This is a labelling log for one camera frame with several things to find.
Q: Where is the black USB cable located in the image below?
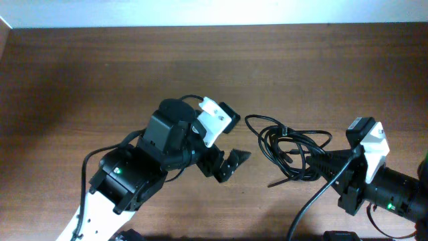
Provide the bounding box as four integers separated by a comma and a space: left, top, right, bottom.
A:
244, 114, 333, 182

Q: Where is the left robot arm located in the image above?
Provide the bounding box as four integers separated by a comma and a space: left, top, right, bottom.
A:
58, 96, 251, 240

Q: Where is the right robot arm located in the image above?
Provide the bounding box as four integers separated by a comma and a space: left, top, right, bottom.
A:
306, 146, 427, 240

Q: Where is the right camera cable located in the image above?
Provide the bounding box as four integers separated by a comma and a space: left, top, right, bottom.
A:
286, 147, 362, 241

